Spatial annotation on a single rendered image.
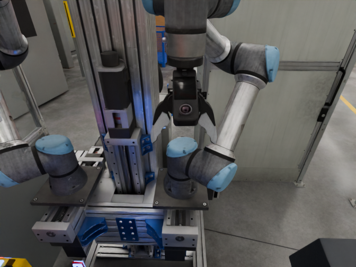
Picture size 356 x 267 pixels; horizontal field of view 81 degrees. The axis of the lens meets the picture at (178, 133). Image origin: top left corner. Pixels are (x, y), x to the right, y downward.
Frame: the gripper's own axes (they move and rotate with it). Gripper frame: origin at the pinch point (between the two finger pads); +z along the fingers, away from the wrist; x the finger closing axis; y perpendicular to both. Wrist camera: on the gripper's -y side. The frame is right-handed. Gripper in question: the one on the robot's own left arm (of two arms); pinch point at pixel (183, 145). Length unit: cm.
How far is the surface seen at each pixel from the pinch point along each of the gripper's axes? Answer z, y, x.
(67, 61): 122, 558, 337
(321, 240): 17.7, -11.9, -32.4
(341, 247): 17.9, -13.1, -36.3
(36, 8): -15, 365, 255
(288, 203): 143, 101, -106
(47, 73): 90, 344, 260
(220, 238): 143, 62, -33
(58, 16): 11, 570, 333
